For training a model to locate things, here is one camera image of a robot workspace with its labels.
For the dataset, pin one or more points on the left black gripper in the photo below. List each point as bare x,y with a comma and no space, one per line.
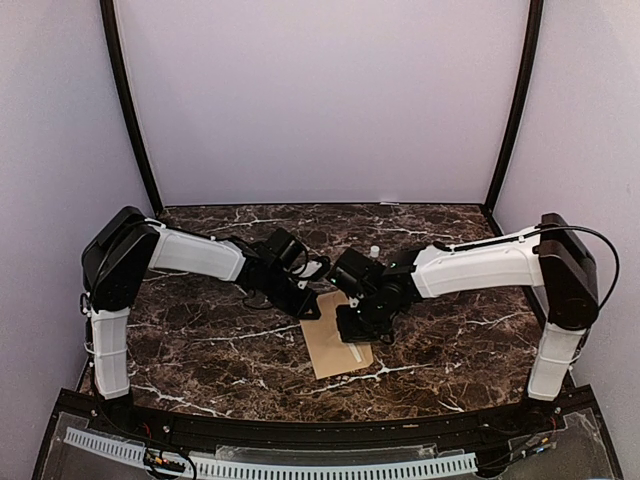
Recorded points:
297,310

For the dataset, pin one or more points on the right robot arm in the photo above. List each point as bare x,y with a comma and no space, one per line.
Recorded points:
549,255

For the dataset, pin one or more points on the white slotted cable duct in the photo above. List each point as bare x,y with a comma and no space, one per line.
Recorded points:
261,463

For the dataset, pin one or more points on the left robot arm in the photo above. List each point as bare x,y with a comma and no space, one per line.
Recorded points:
132,249

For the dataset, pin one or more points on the brown paper envelope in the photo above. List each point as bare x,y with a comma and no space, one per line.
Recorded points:
329,355

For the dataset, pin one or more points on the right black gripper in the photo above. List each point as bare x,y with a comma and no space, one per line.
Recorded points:
350,334

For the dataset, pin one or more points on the black front table rail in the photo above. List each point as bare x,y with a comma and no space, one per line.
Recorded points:
485,429

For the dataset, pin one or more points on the left black corner post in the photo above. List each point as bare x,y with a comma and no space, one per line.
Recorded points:
118,67

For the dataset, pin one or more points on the right black corner post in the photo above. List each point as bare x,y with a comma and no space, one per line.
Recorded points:
516,111

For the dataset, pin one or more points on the black corner post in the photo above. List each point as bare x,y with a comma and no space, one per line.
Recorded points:
516,111
118,67

